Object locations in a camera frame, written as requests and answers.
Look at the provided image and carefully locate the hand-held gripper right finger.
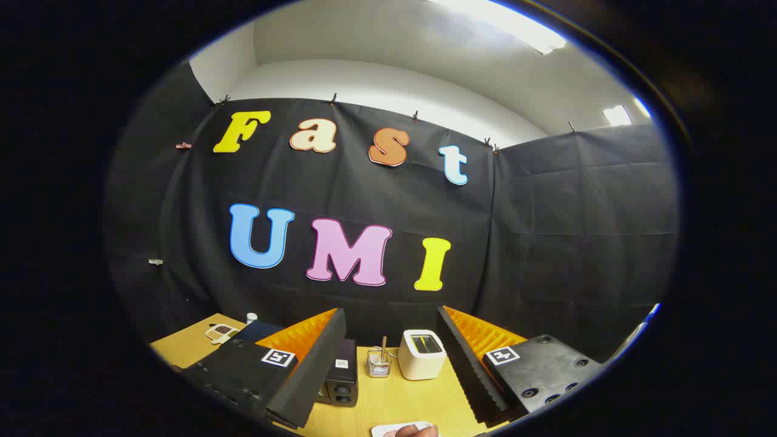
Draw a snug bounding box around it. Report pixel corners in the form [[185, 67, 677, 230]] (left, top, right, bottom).
[[436, 305, 603, 425]]

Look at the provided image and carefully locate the white pop-up toaster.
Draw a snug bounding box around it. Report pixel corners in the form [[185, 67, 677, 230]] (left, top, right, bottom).
[[398, 330, 448, 381]]

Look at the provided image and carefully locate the dark blue flat box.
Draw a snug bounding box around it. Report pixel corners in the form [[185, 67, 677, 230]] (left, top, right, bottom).
[[232, 321, 285, 344]]

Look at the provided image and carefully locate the small ceiling light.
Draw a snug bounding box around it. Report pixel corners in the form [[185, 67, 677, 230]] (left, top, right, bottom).
[[602, 104, 634, 127]]

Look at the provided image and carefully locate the white square plate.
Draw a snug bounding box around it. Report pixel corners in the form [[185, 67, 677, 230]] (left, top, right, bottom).
[[371, 421, 433, 437]]

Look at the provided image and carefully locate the black toaster oven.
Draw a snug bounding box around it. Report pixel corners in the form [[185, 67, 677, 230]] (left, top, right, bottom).
[[314, 339, 359, 408]]

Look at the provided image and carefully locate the wire mesh utensil basket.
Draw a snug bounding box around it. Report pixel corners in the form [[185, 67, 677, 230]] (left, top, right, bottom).
[[367, 350, 393, 379]]

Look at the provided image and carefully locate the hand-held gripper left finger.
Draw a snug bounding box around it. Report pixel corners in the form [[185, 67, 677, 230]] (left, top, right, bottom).
[[181, 307, 347, 430]]

